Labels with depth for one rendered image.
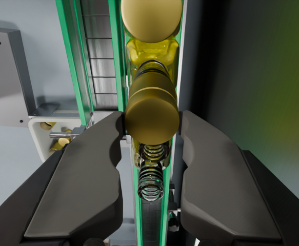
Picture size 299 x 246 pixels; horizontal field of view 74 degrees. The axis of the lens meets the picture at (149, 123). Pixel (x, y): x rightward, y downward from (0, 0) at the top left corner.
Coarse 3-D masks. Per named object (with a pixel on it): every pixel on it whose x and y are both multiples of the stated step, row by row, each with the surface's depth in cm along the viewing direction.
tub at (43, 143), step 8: (32, 120) 52; (40, 120) 52; (48, 120) 52; (56, 120) 52; (64, 120) 52; (72, 120) 52; (32, 128) 54; (40, 128) 57; (56, 128) 62; (64, 128) 62; (72, 128) 62; (32, 136) 55; (40, 136) 57; (48, 136) 61; (40, 144) 57; (48, 144) 61; (40, 152) 58; (48, 152) 62
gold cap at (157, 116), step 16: (144, 80) 13; (160, 80) 13; (144, 96) 11; (160, 96) 11; (128, 112) 11; (144, 112) 11; (160, 112) 11; (176, 112) 11; (128, 128) 12; (144, 128) 12; (160, 128) 12; (176, 128) 12
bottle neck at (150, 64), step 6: (150, 60) 19; (156, 60) 19; (144, 66) 17; (150, 66) 16; (156, 66) 16; (162, 66) 18; (138, 72) 16; (144, 72) 15; (162, 72) 16; (168, 78) 16
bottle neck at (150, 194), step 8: (144, 168) 23; (152, 168) 23; (160, 168) 24; (144, 176) 22; (152, 176) 22; (160, 176) 22; (144, 184) 21; (152, 184) 21; (160, 184) 21; (144, 192) 22; (152, 192) 23; (160, 192) 21; (152, 200) 22
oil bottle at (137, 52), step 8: (136, 40) 20; (168, 40) 20; (176, 40) 21; (128, 48) 20; (136, 48) 19; (144, 48) 19; (152, 48) 19; (160, 48) 19; (168, 48) 19; (176, 48) 20; (128, 56) 20; (136, 56) 19; (144, 56) 19; (152, 56) 19; (160, 56) 19; (168, 56) 19; (176, 56) 19; (128, 64) 20; (136, 64) 19; (168, 64) 19; (176, 64) 20; (128, 72) 20; (136, 72) 20; (168, 72) 20; (176, 72) 20; (128, 80) 21; (176, 80) 21
